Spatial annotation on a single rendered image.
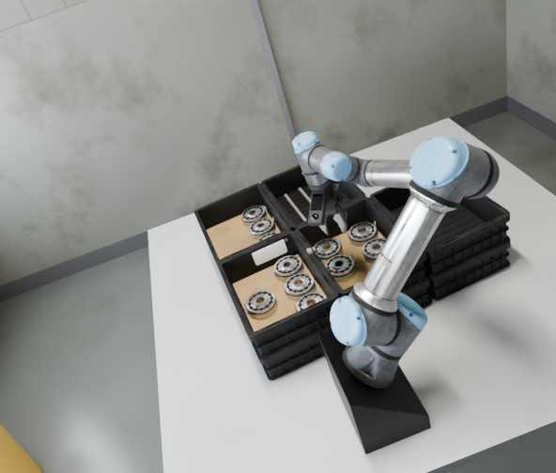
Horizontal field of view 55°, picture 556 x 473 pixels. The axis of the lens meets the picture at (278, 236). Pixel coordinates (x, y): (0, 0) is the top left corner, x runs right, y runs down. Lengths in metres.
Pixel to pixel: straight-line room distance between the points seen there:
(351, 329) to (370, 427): 0.30
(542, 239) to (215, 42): 2.17
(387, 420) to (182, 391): 0.72
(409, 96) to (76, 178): 2.28
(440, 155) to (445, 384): 0.73
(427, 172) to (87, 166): 2.74
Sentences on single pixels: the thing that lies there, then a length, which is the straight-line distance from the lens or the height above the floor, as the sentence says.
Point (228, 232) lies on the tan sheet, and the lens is 2.17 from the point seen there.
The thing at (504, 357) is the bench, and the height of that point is 0.70.
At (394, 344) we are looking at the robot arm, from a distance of 1.39.
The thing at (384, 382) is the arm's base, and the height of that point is 0.86.
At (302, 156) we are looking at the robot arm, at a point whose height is 1.31.
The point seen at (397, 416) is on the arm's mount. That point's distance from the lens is 1.46.
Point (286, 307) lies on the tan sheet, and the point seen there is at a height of 0.83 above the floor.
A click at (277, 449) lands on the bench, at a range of 1.61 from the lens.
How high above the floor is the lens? 2.04
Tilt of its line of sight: 36 degrees down
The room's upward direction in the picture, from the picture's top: 19 degrees counter-clockwise
